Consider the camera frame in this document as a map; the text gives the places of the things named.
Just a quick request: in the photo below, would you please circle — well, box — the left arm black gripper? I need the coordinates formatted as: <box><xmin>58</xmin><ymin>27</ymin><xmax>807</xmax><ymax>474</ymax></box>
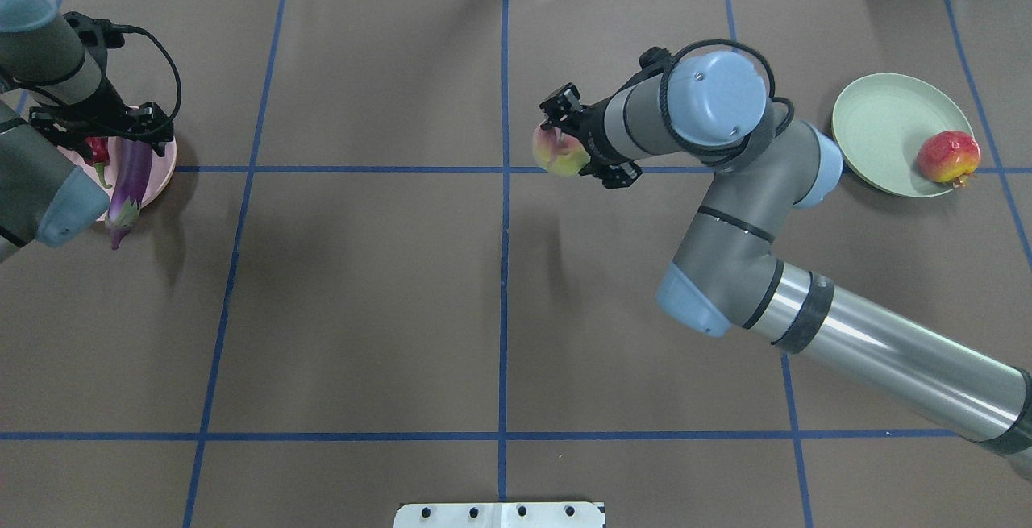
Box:
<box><xmin>29</xmin><ymin>81</ymin><xmax>174</xmax><ymax>146</ymax></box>

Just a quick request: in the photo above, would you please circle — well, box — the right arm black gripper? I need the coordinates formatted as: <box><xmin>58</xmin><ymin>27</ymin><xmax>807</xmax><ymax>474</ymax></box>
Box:
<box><xmin>539</xmin><ymin>84</ymin><xmax>643</xmax><ymax>189</ymax></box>

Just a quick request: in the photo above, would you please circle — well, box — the red chili pepper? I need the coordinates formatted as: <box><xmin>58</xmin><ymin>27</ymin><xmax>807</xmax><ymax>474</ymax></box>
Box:
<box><xmin>85</xmin><ymin>136</ymin><xmax>112</xmax><ymax>189</ymax></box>

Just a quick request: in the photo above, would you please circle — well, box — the yellow pink peach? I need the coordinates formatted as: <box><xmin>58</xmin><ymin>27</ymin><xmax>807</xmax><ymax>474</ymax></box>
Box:
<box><xmin>531</xmin><ymin>123</ymin><xmax>590</xmax><ymax>177</ymax></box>

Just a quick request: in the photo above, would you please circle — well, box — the purple eggplant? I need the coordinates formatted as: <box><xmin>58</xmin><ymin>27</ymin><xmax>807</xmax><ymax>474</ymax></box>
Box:
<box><xmin>104</xmin><ymin>138</ymin><xmax>155</xmax><ymax>250</ymax></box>

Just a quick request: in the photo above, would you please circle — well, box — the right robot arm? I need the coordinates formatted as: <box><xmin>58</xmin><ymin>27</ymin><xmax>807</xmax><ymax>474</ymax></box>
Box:
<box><xmin>2</xmin><ymin>50</ymin><xmax>977</xmax><ymax>444</ymax></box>

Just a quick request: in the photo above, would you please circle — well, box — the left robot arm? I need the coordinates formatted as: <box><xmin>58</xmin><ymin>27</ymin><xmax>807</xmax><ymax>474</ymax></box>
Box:
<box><xmin>1</xmin><ymin>0</ymin><xmax>180</xmax><ymax>259</ymax></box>

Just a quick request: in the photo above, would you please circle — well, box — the pink plate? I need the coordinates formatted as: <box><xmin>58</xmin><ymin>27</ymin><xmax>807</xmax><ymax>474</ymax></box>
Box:
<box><xmin>56</xmin><ymin>136</ymin><xmax>178</xmax><ymax>210</ymax></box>

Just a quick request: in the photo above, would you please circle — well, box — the green plate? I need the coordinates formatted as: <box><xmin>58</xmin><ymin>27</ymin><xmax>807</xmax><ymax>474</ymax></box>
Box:
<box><xmin>830</xmin><ymin>73</ymin><xmax>973</xmax><ymax>198</ymax></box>

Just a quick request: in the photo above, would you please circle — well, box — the white metal stand base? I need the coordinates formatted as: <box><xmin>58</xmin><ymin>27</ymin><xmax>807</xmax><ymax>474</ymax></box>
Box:
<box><xmin>392</xmin><ymin>501</ymin><xmax>607</xmax><ymax>527</ymax></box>

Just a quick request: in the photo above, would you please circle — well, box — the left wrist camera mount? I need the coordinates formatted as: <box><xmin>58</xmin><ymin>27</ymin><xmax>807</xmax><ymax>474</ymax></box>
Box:
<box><xmin>63</xmin><ymin>11</ymin><xmax>134</xmax><ymax>73</ymax></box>

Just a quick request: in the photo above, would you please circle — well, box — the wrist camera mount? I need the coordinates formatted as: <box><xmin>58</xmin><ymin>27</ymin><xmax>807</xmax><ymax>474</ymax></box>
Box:
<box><xmin>637</xmin><ymin>47</ymin><xmax>673</xmax><ymax>81</ymax></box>
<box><xmin>63</xmin><ymin>11</ymin><xmax>134</xmax><ymax>73</ymax></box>

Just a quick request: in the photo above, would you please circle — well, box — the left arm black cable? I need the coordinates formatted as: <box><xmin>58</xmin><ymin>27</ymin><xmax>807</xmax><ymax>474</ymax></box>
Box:
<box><xmin>105</xmin><ymin>23</ymin><xmax>183</xmax><ymax>143</ymax></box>

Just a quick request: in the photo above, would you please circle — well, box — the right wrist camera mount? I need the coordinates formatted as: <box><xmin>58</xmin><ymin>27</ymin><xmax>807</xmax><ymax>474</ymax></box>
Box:
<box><xmin>637</xmin><ymin>47</ymin><xmax>673</xmax><ymax>81</ymax></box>

